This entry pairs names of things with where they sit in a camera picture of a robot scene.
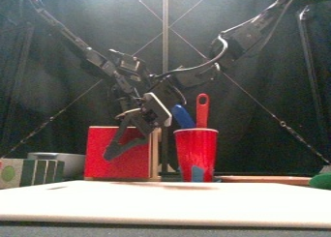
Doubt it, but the wooden drawer box red front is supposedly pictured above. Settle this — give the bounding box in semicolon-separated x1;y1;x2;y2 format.
83;125;163;182

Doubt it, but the blue toy utensil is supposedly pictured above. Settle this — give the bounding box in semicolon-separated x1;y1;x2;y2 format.
171;104;198;130

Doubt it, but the red plastic cup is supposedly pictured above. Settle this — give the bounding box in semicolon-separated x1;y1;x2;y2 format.
173;127;221;183

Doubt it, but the white plastic cutting board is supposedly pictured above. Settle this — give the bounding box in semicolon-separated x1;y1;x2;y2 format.
0;179;331;230

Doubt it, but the green striped toy block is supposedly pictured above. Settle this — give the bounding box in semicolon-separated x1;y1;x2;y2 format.
0;158;66;190

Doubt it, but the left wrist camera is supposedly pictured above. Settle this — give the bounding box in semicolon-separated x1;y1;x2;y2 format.
118;52;143;74

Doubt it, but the red toy utensil handle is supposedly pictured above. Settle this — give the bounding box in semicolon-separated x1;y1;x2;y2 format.
195;92;213;130

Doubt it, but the thin diagonal frame cord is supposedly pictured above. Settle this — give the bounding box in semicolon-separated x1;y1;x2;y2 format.
125;0;331;166
0;0;218;160

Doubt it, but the grey vertical frame pole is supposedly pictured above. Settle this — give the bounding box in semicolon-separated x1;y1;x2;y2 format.
162;0;171;175

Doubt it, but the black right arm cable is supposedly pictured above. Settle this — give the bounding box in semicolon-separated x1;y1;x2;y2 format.
150;33;230;79

